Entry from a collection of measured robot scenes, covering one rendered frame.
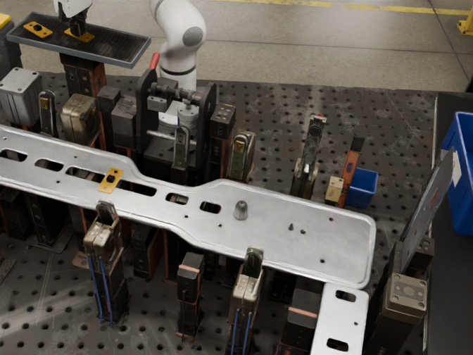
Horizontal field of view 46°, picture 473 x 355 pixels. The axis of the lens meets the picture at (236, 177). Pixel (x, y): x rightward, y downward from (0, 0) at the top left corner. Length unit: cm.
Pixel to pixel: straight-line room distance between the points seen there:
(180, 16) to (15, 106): 51
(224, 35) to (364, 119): 184
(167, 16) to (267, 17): 243
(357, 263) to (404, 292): 14
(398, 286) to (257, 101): 113
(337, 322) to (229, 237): 31
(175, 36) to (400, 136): 94
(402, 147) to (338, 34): 200
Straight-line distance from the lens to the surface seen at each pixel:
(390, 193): 192
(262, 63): 358
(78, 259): 166
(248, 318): 123
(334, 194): 139
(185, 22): 163
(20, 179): 148
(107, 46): 160
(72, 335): 154
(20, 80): 160
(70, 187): 143
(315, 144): 134
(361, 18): 423
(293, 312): 124
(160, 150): 155
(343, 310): 124
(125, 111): 150
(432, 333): 124
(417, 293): 124
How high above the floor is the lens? 204
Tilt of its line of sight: 47 degrees down
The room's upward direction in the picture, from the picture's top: 6 degrees clockwise
